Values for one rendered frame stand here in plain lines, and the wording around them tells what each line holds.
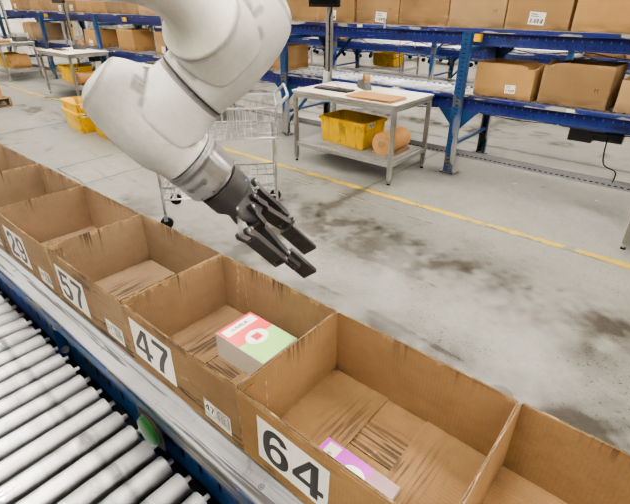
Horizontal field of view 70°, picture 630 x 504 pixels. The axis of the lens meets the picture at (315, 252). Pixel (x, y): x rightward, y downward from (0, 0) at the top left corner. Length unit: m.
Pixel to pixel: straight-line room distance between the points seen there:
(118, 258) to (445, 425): 1.06
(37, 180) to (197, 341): 1.25
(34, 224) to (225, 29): 1.36
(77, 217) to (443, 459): 1.47
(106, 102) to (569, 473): 0.89
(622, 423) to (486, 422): 1.64
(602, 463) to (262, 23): 0.81
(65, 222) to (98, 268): 0.40
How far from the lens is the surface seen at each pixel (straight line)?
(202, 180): 0.67
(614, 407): 2.59
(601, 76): 4.70
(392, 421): 1.00
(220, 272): 1.24
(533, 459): 0.94
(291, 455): 0.81
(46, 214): 1.83
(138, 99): 0.63
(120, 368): 1.17
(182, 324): 1.23
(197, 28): 0.58
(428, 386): 0.95
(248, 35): 0.60
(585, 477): 0.93
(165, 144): 0.64
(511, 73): 4.90
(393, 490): 0.89
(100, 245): 1.49
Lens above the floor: 1.64
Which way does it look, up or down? 29 degrees down
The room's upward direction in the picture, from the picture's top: straight up
